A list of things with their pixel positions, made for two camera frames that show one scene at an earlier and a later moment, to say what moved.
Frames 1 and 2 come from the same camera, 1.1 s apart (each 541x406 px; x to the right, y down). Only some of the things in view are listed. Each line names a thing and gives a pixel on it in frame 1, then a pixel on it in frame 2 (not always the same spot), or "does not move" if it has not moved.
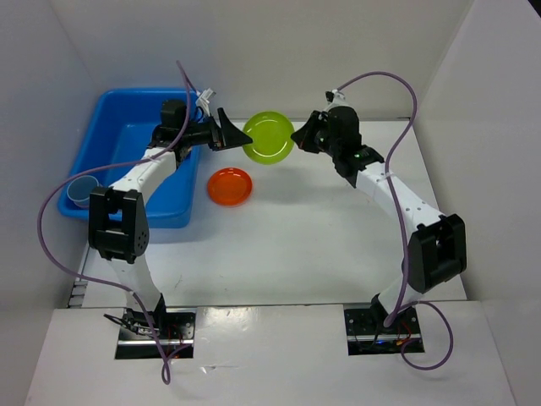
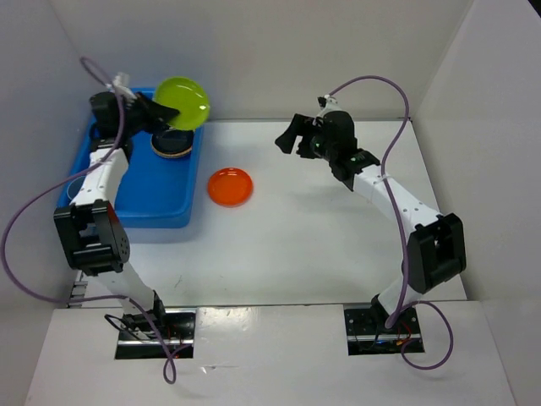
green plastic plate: x=270 y=133 → x=187 y=96
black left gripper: x=230 y=136 → x=159 y=114
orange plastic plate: x=229 y=187 does not move
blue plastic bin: x=120 y=128 does not move
